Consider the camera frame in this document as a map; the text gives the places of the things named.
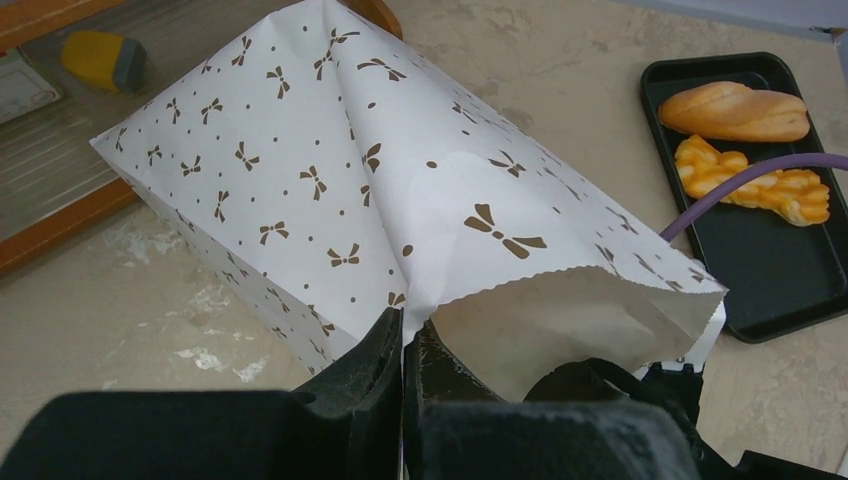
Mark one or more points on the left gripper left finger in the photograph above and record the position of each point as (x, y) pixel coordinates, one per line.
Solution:
(344, 423)

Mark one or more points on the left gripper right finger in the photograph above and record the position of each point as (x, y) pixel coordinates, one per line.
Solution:
(455, 427)

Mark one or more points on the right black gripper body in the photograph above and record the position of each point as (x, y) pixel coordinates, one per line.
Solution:
(676, 392)

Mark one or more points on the black plastic tray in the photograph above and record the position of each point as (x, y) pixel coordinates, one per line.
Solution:
(781, 278)

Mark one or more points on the braided fake bread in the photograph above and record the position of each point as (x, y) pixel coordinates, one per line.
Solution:
(797, 195)

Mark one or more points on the patterned white paper bag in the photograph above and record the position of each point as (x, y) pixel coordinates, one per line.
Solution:
(520, 262)

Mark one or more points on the long fake bread loaf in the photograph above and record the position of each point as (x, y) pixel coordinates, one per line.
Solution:
(731, 111)

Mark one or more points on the orange wooden rack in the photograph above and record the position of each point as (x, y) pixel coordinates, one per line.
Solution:
(66, 225)

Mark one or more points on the yellow grey eraser block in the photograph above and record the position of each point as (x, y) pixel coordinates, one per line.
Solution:
(104, 60)

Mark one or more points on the small white box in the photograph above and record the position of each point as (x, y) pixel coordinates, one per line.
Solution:
(24, 87)

